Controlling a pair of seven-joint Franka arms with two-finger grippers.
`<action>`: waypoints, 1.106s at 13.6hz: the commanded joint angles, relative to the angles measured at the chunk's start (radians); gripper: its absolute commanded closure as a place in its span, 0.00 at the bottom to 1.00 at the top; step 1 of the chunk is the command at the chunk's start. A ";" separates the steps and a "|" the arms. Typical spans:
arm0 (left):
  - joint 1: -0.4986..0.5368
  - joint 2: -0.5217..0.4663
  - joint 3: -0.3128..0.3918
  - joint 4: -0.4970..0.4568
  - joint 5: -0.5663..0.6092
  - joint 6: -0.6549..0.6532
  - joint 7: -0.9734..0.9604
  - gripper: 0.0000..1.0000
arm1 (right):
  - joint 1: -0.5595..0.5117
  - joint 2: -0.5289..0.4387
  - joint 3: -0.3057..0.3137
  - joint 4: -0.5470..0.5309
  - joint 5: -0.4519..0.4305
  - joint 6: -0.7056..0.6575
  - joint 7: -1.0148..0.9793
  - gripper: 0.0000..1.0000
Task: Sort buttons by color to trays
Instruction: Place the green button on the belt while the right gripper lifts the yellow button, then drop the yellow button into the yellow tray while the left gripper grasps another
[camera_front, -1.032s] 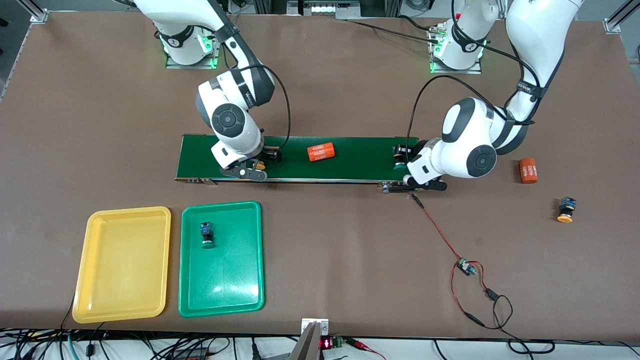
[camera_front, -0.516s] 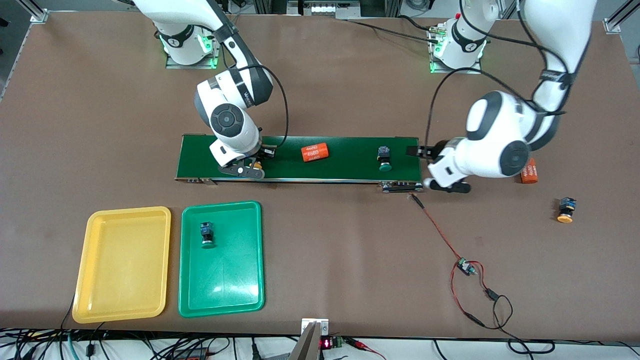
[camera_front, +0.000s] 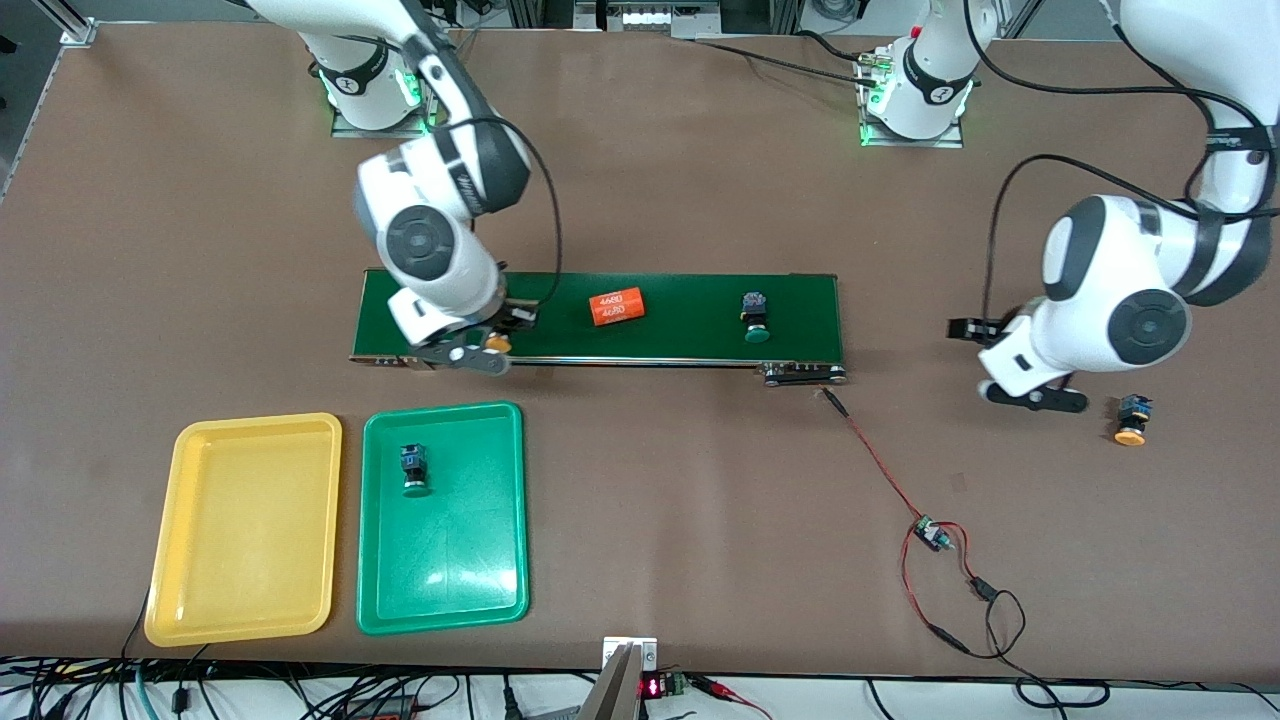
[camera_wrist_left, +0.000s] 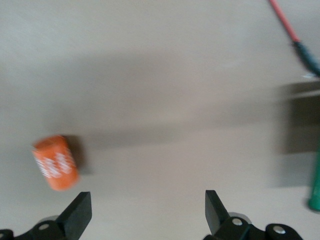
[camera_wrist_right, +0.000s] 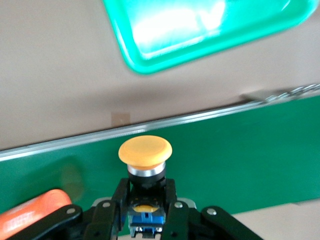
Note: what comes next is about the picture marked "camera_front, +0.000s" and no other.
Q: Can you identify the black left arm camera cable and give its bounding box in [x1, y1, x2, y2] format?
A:
[962, 0, 1280, 321]

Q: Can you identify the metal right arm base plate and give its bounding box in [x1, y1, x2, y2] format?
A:
[332, 60, 441, 139]

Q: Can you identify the thin black power cable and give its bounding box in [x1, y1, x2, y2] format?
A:
[690, 30, 886, 89]

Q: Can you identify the green conveyor belt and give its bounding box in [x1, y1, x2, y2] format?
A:
[350, 268, 849, 388]

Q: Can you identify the yellow plastic tray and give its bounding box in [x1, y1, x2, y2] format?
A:
[144, 412, 343, 648]

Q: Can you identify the red alligator clip lead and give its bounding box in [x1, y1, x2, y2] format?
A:
[690, 675, 773, 720]

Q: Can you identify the tangled black cable bundle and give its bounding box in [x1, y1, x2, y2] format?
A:
[0, 655, 601, 720]

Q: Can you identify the green plastic tray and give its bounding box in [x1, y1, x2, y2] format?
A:
[356, 401, 530, 636]

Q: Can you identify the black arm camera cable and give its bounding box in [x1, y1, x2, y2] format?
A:
[962, 0, 1280, 321]
[430, 30, 563, 306]

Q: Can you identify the metal rack with white lights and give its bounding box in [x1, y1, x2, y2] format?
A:
[505, 0, 806, 41]

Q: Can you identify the orange cylinder white 4680 print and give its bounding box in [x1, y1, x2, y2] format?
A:
[588, 288, 647, 328]

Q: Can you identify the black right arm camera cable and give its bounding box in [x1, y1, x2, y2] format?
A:
[430, 30, 563, 306]

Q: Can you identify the red black conveyor wire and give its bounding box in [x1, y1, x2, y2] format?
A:
[820, 386, 1111, 709]

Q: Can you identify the aluminium frame profile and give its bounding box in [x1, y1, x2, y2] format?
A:
[35, 0, 98, 48]

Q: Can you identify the grey metal camera mount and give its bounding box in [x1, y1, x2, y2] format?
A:
[580, 636, 659, 720]

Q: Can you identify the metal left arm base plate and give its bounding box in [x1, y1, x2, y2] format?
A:
[858, 45, 966, 149]

